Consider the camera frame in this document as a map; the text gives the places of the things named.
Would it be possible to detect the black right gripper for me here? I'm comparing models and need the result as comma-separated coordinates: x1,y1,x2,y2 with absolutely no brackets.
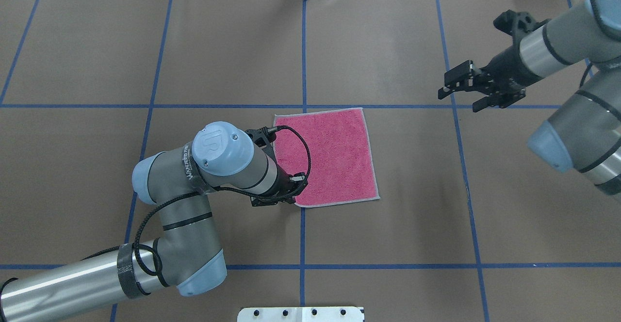
444,46,540,113

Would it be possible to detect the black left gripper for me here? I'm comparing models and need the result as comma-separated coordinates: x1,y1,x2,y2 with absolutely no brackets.
250,161,308,207

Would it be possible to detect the pink and grey towel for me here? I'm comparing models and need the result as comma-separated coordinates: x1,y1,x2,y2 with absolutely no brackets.
274,108,380,209

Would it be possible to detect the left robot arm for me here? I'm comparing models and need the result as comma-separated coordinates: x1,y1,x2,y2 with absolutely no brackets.
1,121,311,322

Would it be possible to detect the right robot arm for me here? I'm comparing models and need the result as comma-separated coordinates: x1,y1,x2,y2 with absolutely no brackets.
438,0,621,200

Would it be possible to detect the brown paper table cover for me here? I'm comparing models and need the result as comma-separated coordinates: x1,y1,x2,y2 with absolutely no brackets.
0,0,621,322

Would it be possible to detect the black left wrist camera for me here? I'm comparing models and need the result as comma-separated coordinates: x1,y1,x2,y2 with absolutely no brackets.
245,126,280,155

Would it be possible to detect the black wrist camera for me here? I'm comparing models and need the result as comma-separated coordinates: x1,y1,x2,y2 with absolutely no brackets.
245,126,280,155
493,10,551,39

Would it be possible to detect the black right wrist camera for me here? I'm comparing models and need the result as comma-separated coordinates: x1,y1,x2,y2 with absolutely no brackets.
493,10,551,39

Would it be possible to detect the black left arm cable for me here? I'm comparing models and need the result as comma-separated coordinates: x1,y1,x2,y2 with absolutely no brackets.
78,125,312,277

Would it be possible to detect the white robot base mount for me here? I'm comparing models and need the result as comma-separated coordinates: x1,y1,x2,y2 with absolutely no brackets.
237,306,365,322

